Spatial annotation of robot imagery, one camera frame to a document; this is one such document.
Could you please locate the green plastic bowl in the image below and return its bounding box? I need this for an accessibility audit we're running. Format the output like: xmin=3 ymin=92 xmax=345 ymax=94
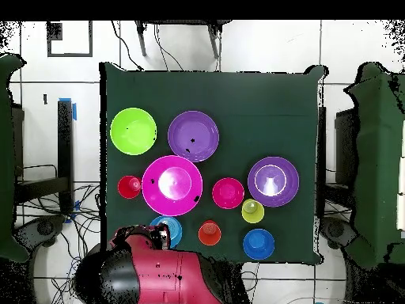
xmin=109 ymin=107 xmax=158 ymax=156

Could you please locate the black metal post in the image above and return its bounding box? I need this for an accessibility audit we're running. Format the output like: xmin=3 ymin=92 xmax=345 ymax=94
xmin=316 ymin=106 xmax=327 ymax=219

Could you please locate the blue tape strip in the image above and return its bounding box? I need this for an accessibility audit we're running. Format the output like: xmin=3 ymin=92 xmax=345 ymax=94
xmin=59 ymin=97 xmax=78 ymax=121

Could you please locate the dark green tablecloth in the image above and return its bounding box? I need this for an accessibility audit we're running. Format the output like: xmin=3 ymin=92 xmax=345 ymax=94
xmin=99 ymin=61 xmax=327 ymax=265

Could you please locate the stand with metal legs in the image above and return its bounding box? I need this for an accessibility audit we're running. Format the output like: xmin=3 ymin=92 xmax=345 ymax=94
xmin=134 ymin=20 xmax=233 ymax=60

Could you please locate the thin black cable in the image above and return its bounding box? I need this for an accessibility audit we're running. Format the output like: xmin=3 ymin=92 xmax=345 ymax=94
xmin=153 ymin=23 xmax=185 ymax=71
xmin=110 ymin=20 xmax=143 ymax=70

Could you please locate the tangled cable bundle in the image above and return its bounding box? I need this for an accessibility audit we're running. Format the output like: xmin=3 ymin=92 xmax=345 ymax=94
xmin=15 ymin=181 xmax=102 ymax=304

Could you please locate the black metal frame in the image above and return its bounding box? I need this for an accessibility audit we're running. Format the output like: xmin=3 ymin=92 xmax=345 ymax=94
xmin=13 ymin=99 xmax=75 ymax=216

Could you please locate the light blue plastic bowl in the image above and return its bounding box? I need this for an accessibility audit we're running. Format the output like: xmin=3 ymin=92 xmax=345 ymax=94
xmin=149 ymin=215 xmax=184 ymax=249

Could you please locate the purple plastic bowl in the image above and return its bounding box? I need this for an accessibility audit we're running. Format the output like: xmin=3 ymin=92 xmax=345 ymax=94
xmin=167 ymin=110 xmax=220 ymax=163
xmin=247 ymin=156 xmax=301 ymax=208

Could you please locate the small crimson plastic bowl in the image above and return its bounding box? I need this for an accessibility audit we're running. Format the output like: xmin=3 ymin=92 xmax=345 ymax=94
xmin=211 ymin=177 xmax=245 ymax=210

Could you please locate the green cloth covered side table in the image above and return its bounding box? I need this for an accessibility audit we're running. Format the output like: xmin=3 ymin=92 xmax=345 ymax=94
xmin=344 ymin=61 xmax=405 ymax=270
xmin=0 ymin=53 xmax=29 ymax=264

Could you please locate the black square floor frame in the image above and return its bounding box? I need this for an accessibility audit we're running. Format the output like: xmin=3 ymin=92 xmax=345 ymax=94
xmin=46 ymin=21 xmax=93 ymax=58

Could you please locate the grey pedestal foot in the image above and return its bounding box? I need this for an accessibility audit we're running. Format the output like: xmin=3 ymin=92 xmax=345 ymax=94
xmin=319 ymin=216 xmax=358 ymax=251
xmin=13 ymin=215 xmax=67 ymax=254

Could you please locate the orange plastic cup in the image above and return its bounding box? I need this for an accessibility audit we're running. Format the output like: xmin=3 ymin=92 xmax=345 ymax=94
xmin=198 ymin=219 xmax=222 ymax=247

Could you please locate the large pink plastic bowl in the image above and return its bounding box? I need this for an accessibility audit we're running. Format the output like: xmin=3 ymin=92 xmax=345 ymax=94
xmin=141 ymin=154 xmax=204 ymax=217

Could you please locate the yellow plastic cup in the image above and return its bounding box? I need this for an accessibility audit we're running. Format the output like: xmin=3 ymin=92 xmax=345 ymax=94
xmin=240 ymin=198 xmax=266 ymax=224

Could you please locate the red plastic cup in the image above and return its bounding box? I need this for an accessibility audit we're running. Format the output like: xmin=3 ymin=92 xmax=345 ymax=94
xmin=117 ymin=175 xmax=142 ymax=200

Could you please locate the dark blue plastic bowl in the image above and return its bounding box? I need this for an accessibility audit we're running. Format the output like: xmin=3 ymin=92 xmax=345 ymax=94
xmin=242 ymin=228 xmax=276 ymax=261

